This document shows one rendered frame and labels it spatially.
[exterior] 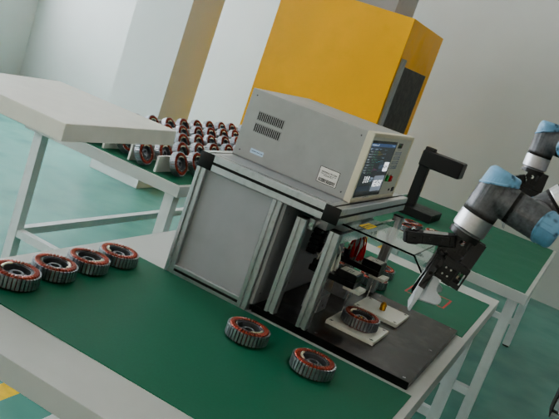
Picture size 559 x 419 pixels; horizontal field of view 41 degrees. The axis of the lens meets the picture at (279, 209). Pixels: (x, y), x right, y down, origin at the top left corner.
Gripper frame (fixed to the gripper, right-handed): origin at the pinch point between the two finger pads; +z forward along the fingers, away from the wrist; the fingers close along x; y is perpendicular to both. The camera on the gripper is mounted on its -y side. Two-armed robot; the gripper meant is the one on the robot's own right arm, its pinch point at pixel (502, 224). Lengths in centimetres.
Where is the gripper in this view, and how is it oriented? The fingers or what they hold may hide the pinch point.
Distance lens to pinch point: 249.6
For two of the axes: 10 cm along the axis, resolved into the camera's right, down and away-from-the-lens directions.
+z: -3.2, 9.2, 2.1
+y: 8.7, 3.7, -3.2
